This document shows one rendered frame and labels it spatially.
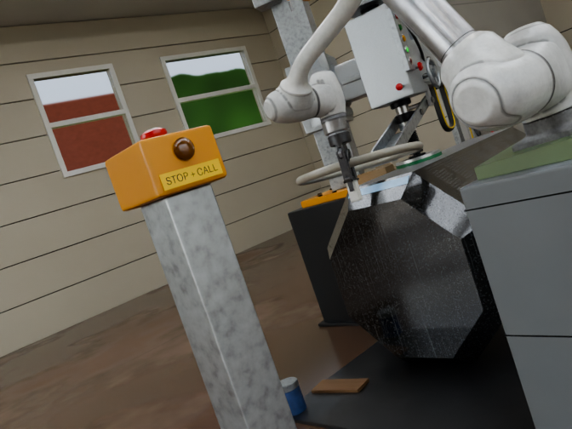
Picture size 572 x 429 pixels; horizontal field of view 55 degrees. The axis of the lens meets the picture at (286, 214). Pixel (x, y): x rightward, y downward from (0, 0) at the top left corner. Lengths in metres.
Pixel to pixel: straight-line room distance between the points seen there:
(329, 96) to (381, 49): 0.83
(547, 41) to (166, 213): 1.00
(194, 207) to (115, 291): 7.28
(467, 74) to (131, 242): 7.23
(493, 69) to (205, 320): 0.79
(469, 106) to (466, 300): 1.07
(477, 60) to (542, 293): 0.57
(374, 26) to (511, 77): 1.45
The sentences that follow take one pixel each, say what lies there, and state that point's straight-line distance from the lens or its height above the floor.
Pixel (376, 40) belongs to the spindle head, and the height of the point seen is 1.41.
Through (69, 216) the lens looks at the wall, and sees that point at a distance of 7.94.
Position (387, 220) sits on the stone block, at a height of 0.67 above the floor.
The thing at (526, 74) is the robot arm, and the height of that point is 1.01.
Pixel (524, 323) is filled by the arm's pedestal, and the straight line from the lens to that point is 1.52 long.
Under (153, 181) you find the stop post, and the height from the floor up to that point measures 1.02.
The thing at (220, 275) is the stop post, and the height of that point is 0.87.
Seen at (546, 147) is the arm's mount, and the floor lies 0.84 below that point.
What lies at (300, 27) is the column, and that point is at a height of 1.75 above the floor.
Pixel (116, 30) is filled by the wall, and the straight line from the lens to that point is 9.05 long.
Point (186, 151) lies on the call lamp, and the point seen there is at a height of 1.05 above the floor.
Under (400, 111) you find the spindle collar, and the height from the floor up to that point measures 1.07.
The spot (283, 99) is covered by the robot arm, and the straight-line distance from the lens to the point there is 1.73.
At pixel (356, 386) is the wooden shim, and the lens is 2.47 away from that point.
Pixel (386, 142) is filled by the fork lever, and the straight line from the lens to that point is 2.54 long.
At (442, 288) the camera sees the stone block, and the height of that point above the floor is 0.37.
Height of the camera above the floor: 0.98
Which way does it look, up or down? 4 degrees down
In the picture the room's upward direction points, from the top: 19 degrees counter-clockwise
